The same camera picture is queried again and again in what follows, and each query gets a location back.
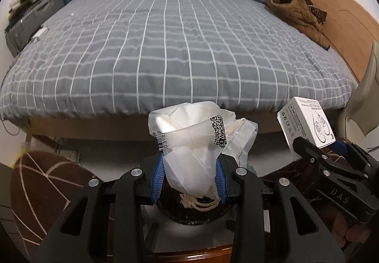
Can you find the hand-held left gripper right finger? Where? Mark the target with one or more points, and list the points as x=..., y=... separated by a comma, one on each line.
x=221, y=183

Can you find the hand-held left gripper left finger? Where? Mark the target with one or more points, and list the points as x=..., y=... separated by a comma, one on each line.
x=156, y=177

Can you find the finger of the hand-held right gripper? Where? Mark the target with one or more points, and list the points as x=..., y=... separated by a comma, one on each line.
x=340, y=149
x=308, y=150

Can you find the white cardboard box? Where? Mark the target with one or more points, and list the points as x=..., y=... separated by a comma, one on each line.
x=305, y=120

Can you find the black trash bin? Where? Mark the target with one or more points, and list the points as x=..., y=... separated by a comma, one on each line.
x=177, y=216

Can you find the person's right hand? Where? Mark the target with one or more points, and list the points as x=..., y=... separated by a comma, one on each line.
x=352, y=233

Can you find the beige chair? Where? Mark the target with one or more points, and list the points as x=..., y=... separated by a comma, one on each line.
x=370, y=88

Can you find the brown wooden stool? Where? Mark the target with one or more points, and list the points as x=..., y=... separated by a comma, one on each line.
x=192, y=255

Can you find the wooden headboard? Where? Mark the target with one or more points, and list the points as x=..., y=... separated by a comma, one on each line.
x=346, y=14

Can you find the brown quilted jacket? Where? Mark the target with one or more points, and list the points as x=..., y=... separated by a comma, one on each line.
x=296, y=11

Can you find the white charger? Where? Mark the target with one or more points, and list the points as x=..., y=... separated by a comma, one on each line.
x=40, y=32

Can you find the grey suitcase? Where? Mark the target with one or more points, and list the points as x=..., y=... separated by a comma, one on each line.
x=29, y=20

